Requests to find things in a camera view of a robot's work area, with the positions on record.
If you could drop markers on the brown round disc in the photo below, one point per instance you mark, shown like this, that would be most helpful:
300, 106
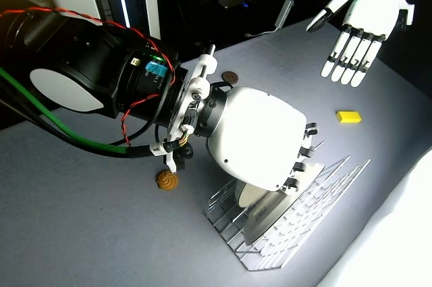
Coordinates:
230, 77

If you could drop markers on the yellow rectangular block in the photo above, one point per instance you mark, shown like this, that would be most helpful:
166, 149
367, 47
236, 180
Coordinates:
349, 117

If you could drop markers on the orange swirl cookie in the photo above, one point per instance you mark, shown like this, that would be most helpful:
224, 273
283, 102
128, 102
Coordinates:
167, 182

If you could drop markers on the white plate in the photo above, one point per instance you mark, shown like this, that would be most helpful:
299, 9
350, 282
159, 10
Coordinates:
249, 196
266, 219

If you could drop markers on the black box with blue light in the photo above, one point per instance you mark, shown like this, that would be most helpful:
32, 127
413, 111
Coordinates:
231, 2

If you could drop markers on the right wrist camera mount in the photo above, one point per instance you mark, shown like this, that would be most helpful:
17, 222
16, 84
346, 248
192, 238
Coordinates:
206, 64

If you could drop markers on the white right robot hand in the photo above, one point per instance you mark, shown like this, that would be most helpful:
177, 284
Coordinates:
256, 131

